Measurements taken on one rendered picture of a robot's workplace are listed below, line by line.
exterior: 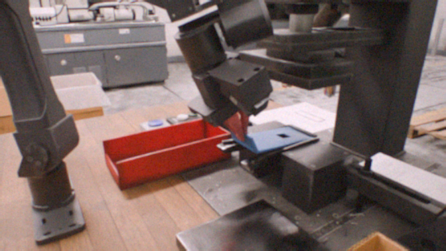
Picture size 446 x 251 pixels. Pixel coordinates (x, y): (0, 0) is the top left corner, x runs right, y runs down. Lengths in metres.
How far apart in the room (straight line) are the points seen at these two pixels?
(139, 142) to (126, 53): 4.30
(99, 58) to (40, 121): 4.43
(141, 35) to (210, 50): 4.61
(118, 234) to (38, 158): 0.16
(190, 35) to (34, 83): 0.24
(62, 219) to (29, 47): 0.26
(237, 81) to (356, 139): 0.45
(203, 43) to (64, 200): 0.35
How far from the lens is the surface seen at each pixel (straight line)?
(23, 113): 0.52
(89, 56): 4.90
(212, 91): 0.41
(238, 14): 0.40
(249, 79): 0.36
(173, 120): 0.84
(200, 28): 0.41
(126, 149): 0.70
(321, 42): 0.51
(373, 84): 0.70
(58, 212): 0.57
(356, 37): 0.58
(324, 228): 0.51
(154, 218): 0.52
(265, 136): 0.57
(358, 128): 0.74
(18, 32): 0.50
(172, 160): 0.61
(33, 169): 0.54
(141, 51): 5.03
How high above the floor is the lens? 1.22
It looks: 22 degrees down
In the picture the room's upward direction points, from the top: straight up
